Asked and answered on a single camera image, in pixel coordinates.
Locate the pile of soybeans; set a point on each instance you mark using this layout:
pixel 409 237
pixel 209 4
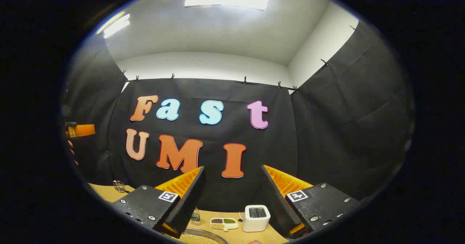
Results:
pixel 198 239

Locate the clear plastic water bottle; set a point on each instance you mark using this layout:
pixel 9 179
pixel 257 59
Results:
pixel 195 218

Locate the white toaster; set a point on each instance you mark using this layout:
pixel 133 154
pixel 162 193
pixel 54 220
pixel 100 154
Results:
pixel 256 218

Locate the black backdrop cloth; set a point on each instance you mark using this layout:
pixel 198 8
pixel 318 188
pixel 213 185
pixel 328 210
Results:
pixel 327 127

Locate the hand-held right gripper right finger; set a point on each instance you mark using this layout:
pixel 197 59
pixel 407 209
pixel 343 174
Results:
pixel 274 204

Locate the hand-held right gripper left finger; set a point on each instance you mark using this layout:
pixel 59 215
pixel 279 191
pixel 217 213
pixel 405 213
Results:
pixel 190 200

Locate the row of black cloth clips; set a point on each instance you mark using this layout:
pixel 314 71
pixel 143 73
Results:
pixel 245 80

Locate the stainless steel pot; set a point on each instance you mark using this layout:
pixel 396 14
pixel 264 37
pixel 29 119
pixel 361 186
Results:
pixel 214 232

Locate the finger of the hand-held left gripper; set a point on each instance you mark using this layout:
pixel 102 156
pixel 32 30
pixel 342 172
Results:
pixel 85 130

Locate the small ceiling light panel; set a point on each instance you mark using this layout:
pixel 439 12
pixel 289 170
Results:
pixel 117 26

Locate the white divided bean dish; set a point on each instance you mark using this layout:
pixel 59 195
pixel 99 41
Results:
pixel 223 223

